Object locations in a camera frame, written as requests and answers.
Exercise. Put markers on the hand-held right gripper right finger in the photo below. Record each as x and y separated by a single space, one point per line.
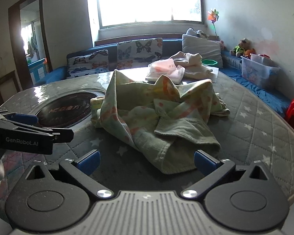
205 162

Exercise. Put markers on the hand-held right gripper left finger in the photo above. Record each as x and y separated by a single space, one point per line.
89 162

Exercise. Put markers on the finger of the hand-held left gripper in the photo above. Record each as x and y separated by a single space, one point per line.
22 118
63 135

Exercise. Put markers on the green floral patterned shirt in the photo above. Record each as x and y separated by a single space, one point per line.
137 117

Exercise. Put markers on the hanging clothes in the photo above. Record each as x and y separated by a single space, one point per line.
32 44

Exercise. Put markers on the round dark table hotplate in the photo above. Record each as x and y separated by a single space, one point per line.
63 107

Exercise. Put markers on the dark wooden display cabinet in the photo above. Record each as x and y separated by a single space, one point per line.
3 88

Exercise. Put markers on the blue cabinet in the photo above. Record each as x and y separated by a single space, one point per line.
38 69

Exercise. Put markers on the small butterfly print cushion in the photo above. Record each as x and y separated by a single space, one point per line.
88 63

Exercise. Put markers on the white paper sheet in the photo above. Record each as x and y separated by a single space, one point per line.
214 74

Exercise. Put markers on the blue sofa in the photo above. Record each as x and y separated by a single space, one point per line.
259 90

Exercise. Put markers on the beige garment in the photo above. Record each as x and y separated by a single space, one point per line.
196 66

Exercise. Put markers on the green bowl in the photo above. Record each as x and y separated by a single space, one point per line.
209 62

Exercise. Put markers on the pink tissue pack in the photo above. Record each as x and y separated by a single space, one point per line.
164 69

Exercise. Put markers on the clear plastic storage box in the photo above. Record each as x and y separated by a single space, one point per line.
257 71

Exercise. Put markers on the large butterfly print cushion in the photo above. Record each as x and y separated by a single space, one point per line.
139 52

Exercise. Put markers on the grey pillow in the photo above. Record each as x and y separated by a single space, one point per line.
201 46

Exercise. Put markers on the teddy bear toy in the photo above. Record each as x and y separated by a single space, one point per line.
241 47

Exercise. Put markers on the white plush toy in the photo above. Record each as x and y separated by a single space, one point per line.
194 32

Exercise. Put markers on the colourful pinwheel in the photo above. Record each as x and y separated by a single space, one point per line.
213 17

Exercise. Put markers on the window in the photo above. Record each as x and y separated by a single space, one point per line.
147 2

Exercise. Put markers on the dark wooden door frame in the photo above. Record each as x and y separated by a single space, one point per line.
13 41

